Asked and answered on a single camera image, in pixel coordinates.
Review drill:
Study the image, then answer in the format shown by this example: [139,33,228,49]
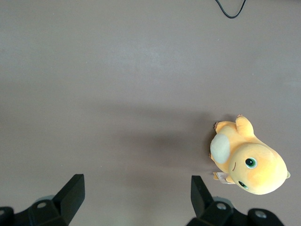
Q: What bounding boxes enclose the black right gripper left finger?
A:
[0,173,85,226]

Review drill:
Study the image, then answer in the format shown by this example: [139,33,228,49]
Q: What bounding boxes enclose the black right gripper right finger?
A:
[187,175,283,226]

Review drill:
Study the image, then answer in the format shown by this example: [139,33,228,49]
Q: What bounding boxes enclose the yellow orange plush toy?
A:
[209,114,291,196]

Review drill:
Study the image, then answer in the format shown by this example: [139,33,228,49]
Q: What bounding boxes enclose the black looped cable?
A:
[215,0,247,18]

